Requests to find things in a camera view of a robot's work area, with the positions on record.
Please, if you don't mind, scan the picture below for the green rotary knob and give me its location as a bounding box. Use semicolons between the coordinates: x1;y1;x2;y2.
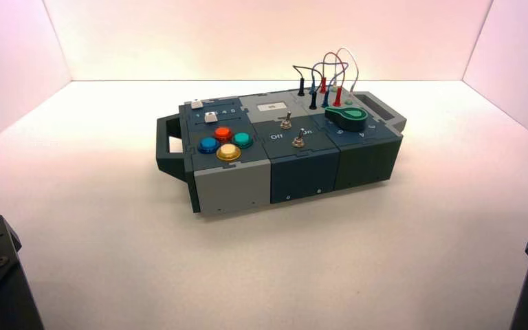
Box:
325;106;369;133

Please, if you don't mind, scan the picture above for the blue jumper cable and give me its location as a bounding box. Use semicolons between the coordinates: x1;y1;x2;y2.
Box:
309;61;349;109

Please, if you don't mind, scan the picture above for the red jumper cable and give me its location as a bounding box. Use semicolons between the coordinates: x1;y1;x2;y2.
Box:
320;52;344;107

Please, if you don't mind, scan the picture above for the yellow round push button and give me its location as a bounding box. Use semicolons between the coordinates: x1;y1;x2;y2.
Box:
216;144;242;162

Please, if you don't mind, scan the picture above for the teal round push button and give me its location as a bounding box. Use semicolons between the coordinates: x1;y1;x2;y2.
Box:
232;132;254;149

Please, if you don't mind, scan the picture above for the white jumper cable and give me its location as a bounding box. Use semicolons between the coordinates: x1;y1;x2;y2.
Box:
332;47;360;94

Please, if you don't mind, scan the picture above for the blue round push button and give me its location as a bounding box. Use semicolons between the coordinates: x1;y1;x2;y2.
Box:
197;137;221;155

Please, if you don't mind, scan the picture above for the black jumper cable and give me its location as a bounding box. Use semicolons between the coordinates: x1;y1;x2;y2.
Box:
292;64;325;111

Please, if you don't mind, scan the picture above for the grey and blue control box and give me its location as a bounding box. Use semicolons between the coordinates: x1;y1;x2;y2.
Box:
155;89;408;216

